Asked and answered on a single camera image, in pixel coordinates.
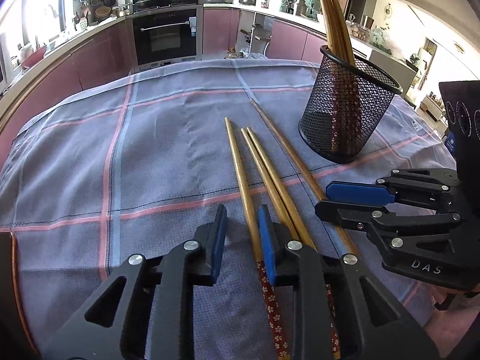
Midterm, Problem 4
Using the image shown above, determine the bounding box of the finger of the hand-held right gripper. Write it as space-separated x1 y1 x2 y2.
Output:
325 169 460 211
315 199 463 257

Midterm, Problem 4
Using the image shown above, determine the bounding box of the blue plaid tablecloth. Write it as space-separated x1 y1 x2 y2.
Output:
0 58 460 360

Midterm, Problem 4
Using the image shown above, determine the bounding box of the pink bowl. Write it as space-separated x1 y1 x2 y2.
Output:
20 43 47 69

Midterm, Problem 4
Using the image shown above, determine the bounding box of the black mesh utensil holder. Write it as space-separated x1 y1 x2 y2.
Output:
299 45 404 164

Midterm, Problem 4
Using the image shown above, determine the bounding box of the kitchen window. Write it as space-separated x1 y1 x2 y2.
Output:
0 0 76 68

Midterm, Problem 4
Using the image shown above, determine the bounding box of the floral-end wooden chopstick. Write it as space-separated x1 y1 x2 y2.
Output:
249 98 361 259
241 128 342 360
246 127 317 250
224 117 291 360

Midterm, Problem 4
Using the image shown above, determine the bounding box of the long pink base cabinet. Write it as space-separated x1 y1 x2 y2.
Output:
0 20 136 158

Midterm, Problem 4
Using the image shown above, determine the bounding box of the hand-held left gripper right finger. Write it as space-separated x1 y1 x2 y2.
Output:
258 204 439 360

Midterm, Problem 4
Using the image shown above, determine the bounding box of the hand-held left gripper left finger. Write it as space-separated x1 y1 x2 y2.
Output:
43 203 229 360

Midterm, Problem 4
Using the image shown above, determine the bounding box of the bag of greens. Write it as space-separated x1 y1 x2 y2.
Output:
369 28 392 51

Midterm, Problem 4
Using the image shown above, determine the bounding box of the pink peninsula cabinet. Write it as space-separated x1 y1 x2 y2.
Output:
267 19 329 62

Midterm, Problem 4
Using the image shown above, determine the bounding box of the clear plastic bag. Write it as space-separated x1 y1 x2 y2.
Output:
240 47 269 60

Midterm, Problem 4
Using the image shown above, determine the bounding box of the white sink countertop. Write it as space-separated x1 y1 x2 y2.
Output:
0 17 132 94

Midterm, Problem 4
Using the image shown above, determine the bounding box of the black built-in oven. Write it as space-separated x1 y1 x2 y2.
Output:
131 7 199 66

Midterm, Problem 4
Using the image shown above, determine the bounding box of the white peninsula countertop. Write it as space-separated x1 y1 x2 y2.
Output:
202 2 419 79

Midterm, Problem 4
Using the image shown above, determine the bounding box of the small pink base cabinet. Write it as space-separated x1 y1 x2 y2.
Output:
202 7 241 54

